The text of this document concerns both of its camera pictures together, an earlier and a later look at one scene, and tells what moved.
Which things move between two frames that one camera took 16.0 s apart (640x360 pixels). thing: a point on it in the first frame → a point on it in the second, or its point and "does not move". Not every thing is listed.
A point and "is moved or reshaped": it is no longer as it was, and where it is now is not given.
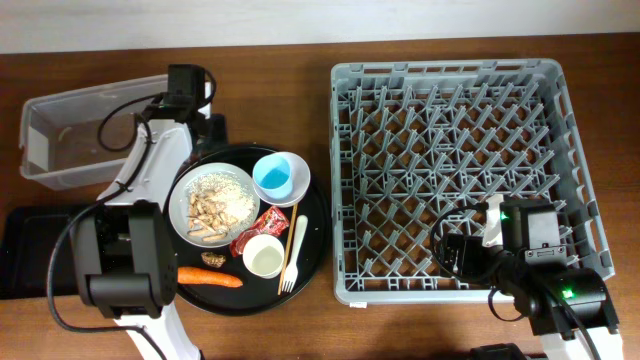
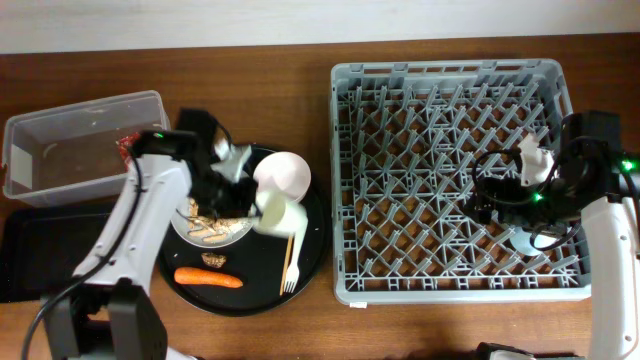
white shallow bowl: x=301 y=178 does not move
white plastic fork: x=291 y=269 does not move
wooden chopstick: x=290 y=250 does not move
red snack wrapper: x=274 y=222 is moved or reshaped
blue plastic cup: x=273 y=175 is moved or reshaped
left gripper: x=219 y=126 → x=242 y=206
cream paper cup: x=263 y=256 → x=274 y=215
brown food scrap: x=212 y=259 does not move
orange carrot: x=200 y=276 does not move
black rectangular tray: x=29 y=235 does not move
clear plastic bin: x=78 y=140 is moved or reshaped
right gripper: x=470 y=248 → x=508 y=189
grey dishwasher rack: x=412 y=141 does not move
